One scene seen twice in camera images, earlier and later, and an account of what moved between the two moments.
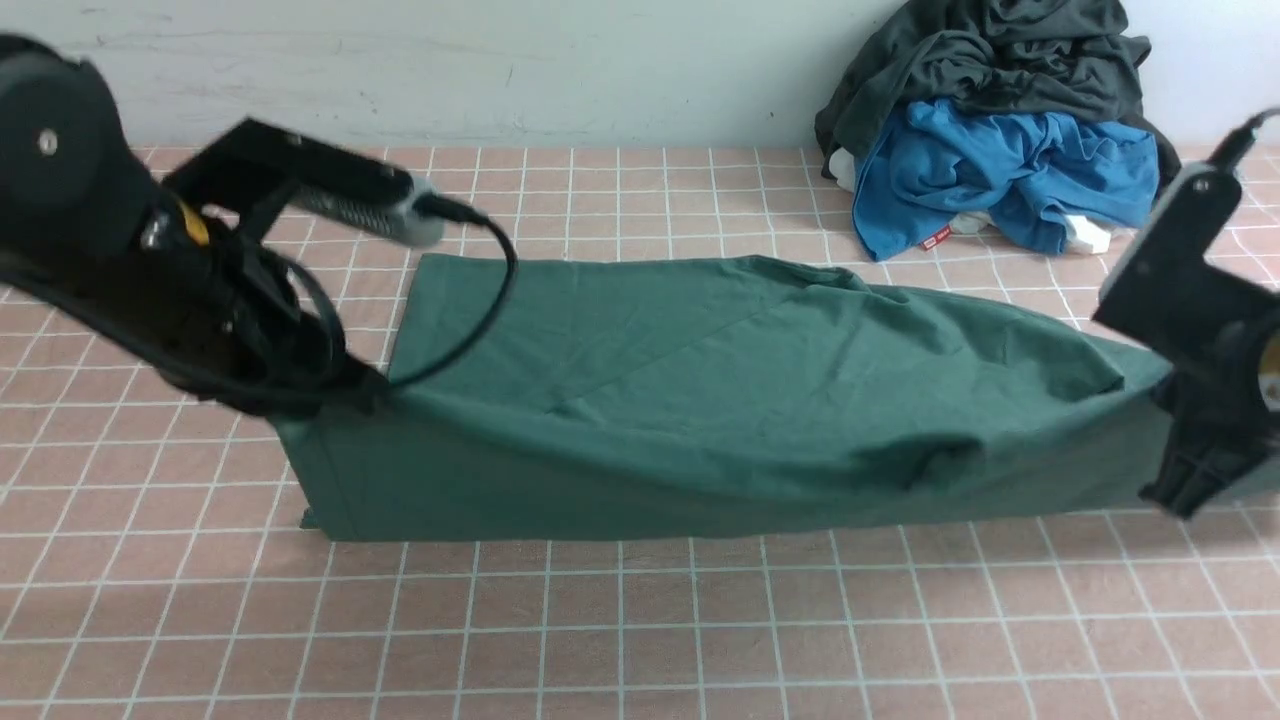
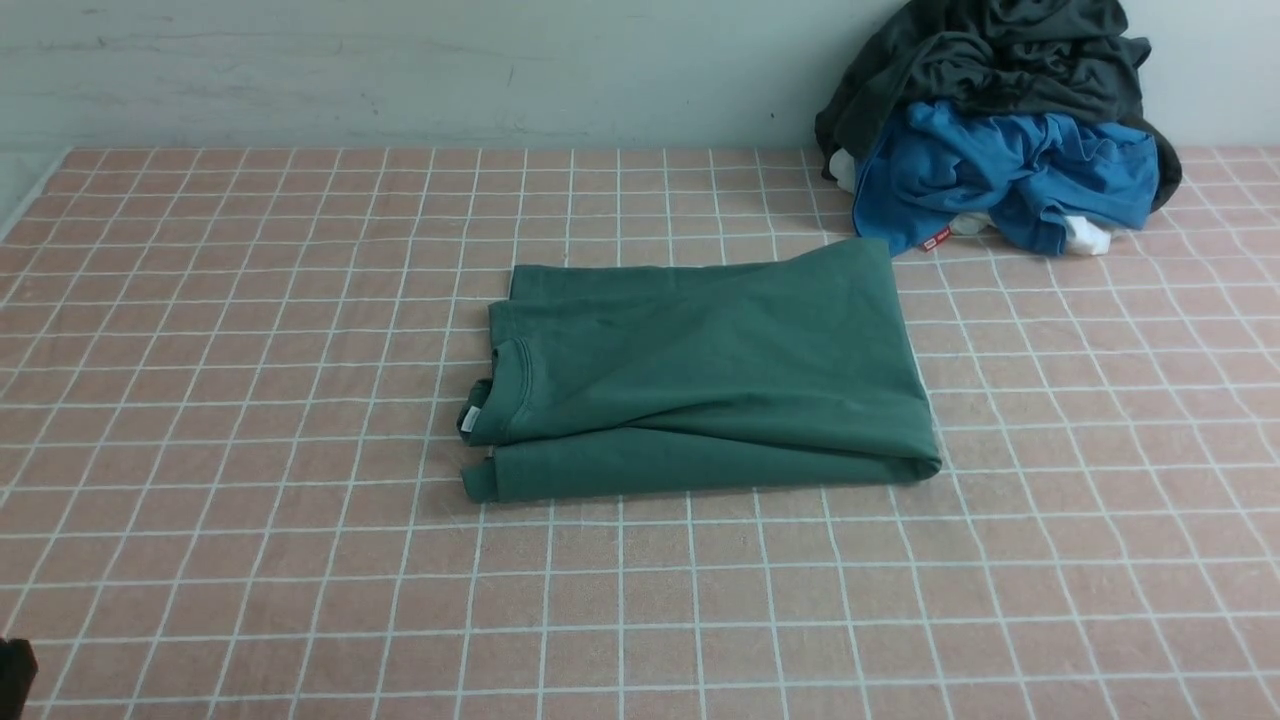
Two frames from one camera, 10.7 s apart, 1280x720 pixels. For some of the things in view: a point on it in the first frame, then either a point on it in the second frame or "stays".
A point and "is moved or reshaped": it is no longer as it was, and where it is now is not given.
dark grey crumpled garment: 1080,57 stays
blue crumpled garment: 1043,175 stays
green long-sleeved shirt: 626,394 is moved or reshaped
